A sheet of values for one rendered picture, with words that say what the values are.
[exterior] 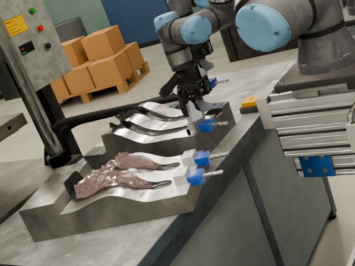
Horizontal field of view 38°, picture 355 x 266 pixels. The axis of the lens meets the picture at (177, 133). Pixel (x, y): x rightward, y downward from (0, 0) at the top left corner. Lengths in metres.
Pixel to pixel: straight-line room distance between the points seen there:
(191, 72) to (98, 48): 5.15
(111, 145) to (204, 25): 0.59
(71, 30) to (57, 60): 6.23
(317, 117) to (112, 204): 0.58
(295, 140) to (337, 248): 1.11
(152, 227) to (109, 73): 5.15
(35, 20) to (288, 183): 1.28
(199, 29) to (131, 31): 7.68
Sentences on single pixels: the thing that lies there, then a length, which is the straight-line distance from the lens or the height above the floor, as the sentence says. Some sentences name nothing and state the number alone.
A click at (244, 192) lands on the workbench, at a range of 1.81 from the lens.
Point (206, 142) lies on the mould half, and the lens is 1.65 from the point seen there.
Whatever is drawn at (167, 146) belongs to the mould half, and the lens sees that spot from 1.67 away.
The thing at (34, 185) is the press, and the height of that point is 0.78.
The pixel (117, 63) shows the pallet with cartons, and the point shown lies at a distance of 6.40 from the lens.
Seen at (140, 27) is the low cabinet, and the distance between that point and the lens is 8.99.
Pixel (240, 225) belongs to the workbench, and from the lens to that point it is 1.78.
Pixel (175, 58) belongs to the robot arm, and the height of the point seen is 1.13.
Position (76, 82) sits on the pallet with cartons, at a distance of 6.71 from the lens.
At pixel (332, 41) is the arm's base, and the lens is 1.29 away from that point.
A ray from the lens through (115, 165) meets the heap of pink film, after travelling 1.56.
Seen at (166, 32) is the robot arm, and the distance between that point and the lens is 1.52.
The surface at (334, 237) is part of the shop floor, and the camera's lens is 2.52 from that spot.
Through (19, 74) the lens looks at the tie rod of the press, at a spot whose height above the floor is 1.19.
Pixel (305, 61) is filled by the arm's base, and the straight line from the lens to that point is 1.31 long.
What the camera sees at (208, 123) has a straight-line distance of 1.61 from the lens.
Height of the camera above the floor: 1.44
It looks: 19 degrees down
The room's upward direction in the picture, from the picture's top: 21 degrees counter-clockwise
